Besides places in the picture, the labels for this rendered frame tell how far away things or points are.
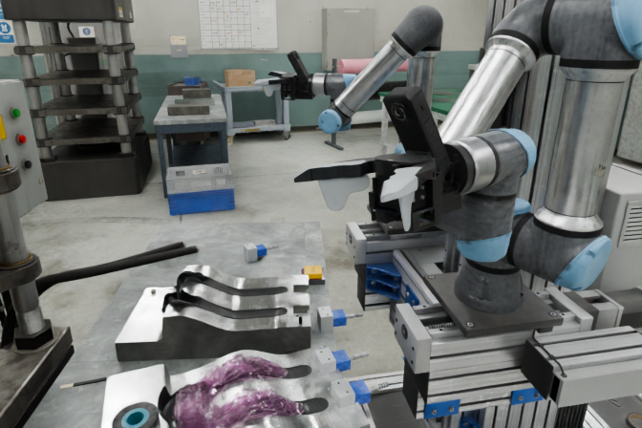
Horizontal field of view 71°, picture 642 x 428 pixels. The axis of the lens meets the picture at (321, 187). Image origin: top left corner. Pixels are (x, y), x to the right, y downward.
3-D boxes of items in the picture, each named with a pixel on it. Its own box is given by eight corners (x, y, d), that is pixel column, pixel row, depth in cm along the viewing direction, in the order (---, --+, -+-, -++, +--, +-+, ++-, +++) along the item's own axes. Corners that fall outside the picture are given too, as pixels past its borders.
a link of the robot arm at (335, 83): (354, 100, 151) (355, 74, 148) (323, 98, 153) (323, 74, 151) (358, 96, 158) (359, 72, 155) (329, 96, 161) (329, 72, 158)
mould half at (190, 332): (308, 299, 143) (308, 262, 139) (310, 354, 118) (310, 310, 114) (149, 304, 140) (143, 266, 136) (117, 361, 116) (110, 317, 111)
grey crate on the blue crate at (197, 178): (231, 177, 458) (230, 162, 453) (234, 189, 420) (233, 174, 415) (169, 181, 444) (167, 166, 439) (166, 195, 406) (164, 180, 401)
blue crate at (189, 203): (232, 196, 465) (231, 176, 458) (235, 210, 427) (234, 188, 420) (171, 201, 451) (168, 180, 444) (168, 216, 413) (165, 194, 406)
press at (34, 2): (155, 157, 611) (134, -8, 543) (140, 194, 470) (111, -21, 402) (79, 161, 589) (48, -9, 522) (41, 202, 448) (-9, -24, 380)
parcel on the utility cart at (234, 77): (250, 87, 699) (250, 68, 689) (255, 90, 670) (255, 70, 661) (224, 88, 684) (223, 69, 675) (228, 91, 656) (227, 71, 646)
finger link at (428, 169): (432, 189, 45) (438, 171, 53) (432, 174, 44) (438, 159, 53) (385, 189, 46) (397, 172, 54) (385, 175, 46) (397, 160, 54)
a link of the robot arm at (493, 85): (507, -25, 84) (370, 190, 77) (566, -32, 76) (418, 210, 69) (525, 20, 92) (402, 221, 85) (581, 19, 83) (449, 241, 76)
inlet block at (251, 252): (275, 249, 176) (275, 237, 174) (281, 254, 171) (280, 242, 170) (244, 257, 170) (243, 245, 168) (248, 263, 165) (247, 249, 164)
